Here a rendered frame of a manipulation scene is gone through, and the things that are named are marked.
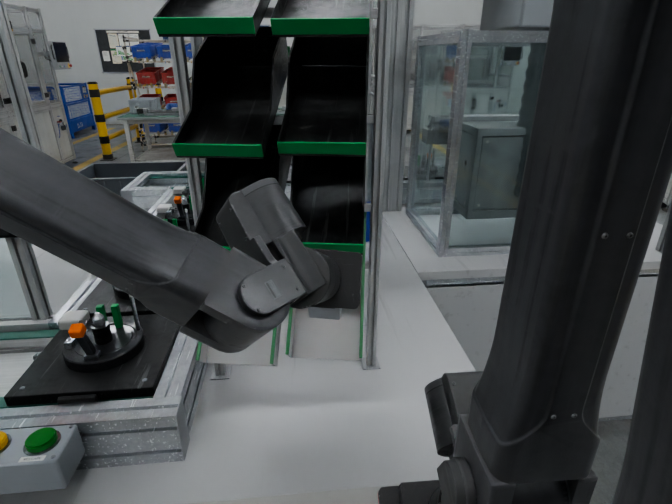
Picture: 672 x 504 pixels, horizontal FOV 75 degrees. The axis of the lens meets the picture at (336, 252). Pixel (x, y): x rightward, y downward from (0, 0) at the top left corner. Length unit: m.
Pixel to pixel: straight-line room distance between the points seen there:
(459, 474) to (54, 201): 0.33
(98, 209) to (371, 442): 0.63
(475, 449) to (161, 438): 0.60
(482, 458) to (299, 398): 0.64
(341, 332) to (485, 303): 0.83
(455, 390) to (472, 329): 1.19
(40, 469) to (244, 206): 0.54
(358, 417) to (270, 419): 0.17
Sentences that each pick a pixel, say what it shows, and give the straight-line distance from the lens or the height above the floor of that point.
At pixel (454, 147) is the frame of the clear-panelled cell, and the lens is 1.43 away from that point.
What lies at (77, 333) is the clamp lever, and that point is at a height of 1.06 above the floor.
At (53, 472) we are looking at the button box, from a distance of 0.81.
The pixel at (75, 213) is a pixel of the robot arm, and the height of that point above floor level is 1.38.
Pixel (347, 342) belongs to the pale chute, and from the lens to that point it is 0.81.
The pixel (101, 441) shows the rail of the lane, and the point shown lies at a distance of 0.85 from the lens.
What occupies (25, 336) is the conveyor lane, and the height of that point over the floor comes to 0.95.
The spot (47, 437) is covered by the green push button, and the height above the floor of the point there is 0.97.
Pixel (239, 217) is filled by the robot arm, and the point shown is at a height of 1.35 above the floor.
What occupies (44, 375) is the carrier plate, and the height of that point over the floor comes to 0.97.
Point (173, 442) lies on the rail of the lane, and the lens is 0.83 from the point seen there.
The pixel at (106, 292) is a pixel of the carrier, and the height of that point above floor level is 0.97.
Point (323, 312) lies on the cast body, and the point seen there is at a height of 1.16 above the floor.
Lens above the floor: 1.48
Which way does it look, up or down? 24 degrees down
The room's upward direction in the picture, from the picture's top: straight up
